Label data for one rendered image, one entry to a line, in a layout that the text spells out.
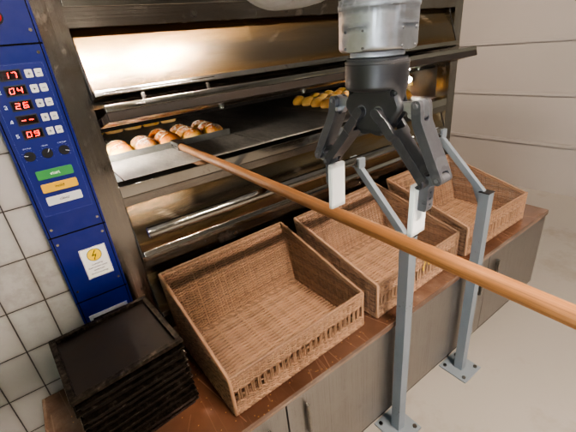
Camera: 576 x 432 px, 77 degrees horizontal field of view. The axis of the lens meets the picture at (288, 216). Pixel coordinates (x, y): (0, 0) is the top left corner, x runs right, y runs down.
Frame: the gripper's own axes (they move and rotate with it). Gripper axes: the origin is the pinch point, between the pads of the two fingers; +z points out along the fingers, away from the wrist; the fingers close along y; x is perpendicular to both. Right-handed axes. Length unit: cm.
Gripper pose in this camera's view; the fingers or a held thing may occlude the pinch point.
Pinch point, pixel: (373, 211)
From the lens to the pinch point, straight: 52.4
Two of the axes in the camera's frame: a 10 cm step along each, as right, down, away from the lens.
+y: 6.5, 2.8, -7.1
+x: 7.6, -3.3, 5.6
